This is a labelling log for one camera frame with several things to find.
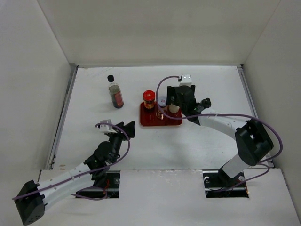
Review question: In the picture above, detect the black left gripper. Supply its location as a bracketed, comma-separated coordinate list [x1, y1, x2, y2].
[108, 121, 134, 163]

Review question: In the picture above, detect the clear-top salt grinder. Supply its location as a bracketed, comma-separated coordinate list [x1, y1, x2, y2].
[168, 104, 182, 118]

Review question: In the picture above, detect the black-cap white powder jar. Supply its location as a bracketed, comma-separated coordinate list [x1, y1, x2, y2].
[200, 98, 212, 109]

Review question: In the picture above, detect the small white-lid spice jar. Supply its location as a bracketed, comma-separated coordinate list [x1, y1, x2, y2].
[156, 96, 168, 120]

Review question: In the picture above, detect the red-lid chili sauce jar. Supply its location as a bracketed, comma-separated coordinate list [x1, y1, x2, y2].
[143, 90, 156, 112]

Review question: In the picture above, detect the tall dark sauce bottle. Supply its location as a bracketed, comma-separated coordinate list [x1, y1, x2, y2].
[107, 75, 124, 109]

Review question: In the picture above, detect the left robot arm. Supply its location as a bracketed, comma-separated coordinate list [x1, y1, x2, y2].
[13, 120, 135, 226]

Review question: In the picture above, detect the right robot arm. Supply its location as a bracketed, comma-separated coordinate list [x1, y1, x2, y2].
[167, 85, 274, 186]

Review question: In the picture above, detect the red gold-rimmed tray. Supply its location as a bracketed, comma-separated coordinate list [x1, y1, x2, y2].
[139, 102, 182, 127]

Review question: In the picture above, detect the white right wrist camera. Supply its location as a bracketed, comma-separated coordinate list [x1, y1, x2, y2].
[178, 74, 192, 87]

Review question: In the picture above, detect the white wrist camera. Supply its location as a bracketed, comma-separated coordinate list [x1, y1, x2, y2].
[95, 119, 116, 133]
[178, 74, 192, 87]

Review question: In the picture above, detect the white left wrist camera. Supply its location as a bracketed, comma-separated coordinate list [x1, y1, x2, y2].
[95, 119, 116, 133]

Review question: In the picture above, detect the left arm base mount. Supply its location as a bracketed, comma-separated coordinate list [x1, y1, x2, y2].
[73, 171, 121, 201]

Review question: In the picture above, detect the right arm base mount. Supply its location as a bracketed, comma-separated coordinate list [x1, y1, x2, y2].
[202, 169, 249, 198]

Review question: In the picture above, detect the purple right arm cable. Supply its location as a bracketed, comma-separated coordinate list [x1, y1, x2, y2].
[156, 75, 284, 189]

